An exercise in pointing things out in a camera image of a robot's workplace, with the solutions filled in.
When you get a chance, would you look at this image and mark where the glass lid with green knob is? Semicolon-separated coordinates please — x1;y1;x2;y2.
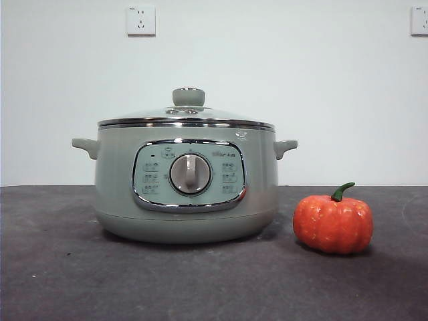
97;86;276;128

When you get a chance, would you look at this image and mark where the orange pumpkin with green stem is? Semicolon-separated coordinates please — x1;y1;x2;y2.
292;182;374;255

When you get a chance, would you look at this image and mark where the pale green electric cooking pot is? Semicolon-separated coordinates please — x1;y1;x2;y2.
71;120;298;245

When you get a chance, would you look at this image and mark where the white wall socket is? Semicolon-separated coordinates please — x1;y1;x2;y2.
126;5;157;37
410;5;428;37

